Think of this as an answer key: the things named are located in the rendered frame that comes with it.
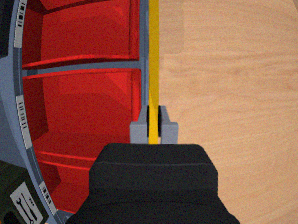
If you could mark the red open bin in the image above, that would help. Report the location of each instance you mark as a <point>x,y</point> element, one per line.
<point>76,115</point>
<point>65,32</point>
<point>65,180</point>

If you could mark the yellow bar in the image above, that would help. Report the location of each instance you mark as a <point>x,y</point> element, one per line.
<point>154,69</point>

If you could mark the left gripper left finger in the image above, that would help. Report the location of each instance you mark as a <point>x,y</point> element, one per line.
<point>139,130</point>

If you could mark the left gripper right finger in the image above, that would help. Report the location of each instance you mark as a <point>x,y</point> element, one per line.
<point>168,130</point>

